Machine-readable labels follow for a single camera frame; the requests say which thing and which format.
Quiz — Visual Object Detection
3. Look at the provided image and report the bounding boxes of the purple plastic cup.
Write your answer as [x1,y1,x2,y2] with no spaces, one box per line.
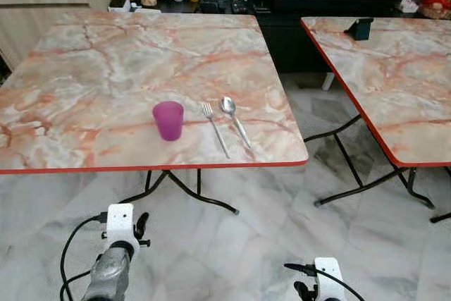
[152,101,185,142]

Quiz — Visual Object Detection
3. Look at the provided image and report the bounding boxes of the silver metal fork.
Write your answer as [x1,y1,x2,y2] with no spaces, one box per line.
[201,102,231,159]

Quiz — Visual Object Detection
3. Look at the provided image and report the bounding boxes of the silver metal spoon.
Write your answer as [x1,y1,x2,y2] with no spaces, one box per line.
[220,97,252,149]

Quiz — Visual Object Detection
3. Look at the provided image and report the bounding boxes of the marble-pattern folding table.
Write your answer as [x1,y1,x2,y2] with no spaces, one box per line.
[301,16,451,223]
[0,11,309,216]

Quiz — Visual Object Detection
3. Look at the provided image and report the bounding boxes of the small white box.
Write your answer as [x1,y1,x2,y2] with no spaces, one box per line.
[109,0,132,13]

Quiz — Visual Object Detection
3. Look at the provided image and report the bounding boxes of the light wooden cabinet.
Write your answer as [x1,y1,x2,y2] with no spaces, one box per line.
[0,0,117,70]

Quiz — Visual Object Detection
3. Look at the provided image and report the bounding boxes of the dark blue phone stand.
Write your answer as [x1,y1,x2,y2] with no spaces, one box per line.
[345,18,374,41]

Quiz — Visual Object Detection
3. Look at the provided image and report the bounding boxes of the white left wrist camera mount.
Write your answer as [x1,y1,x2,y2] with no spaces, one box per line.
[104,204,136,256]

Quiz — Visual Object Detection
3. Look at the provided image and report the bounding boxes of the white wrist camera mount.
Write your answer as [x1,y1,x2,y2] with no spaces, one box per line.
[314,257,347,301]
[104,204,136,256]

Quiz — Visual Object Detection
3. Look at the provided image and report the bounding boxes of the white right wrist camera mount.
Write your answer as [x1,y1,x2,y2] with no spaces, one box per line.
[314,257,347,301]

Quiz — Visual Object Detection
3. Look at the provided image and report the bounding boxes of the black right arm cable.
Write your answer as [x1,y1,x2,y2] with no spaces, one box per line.
[284,263,367,301]

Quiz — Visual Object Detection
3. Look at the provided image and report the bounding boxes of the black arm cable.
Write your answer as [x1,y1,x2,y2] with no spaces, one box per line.
[59,213,108,301]
[284,263,367,301]

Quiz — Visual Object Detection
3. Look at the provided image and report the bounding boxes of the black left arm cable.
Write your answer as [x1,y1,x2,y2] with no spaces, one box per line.
[59,213,108,301]

